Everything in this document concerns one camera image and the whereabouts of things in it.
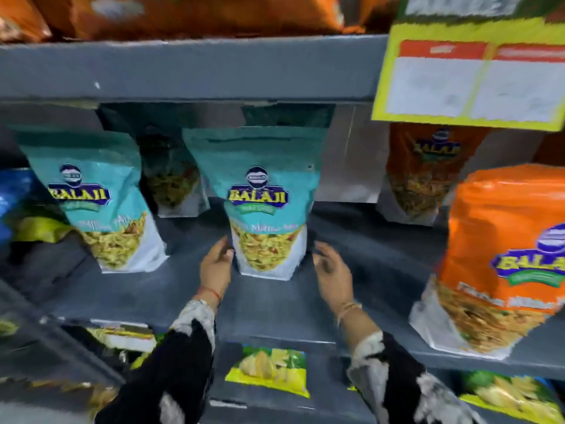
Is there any blue snack packet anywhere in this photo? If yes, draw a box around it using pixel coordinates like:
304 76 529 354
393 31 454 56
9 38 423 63
0 168 37 244

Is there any yellow price sign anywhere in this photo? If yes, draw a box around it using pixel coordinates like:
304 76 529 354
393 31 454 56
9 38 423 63
372 17 565 132

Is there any person's right hand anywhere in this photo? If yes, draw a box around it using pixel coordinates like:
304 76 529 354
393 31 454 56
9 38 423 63
313 241 356 316

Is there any orange thread bracelet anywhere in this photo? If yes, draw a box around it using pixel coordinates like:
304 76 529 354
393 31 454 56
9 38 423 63
335 301 363 327

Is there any teal snack packet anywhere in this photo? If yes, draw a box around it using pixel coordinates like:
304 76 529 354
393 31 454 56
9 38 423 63
183 126 328 281
136 106 211 218
17 130 169 274

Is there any person's right forearm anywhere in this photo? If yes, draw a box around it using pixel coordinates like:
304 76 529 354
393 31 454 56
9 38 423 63
336 304 488 424

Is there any person's left hand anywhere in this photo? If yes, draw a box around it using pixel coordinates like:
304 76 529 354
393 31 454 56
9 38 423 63
196 236 235 305

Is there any person's left forearm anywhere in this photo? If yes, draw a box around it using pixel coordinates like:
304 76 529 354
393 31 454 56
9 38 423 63
94 296 220 424

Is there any grey metal shelf rack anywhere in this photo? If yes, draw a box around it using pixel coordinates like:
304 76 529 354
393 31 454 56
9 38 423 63
0 34 565 424

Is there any green yellow chips packet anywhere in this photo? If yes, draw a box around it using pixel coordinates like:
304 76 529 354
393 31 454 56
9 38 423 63
87 324 158 370
225 346 311 399
458 370 565 424

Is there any yellow green snack packet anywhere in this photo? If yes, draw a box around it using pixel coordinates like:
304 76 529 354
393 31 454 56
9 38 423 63
12 206 74 244

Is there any orange snack packet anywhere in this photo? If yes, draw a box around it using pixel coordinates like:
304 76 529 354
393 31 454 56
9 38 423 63
0 0 53 44
31 0 345 41
376 123 491 227
409 164 565 361

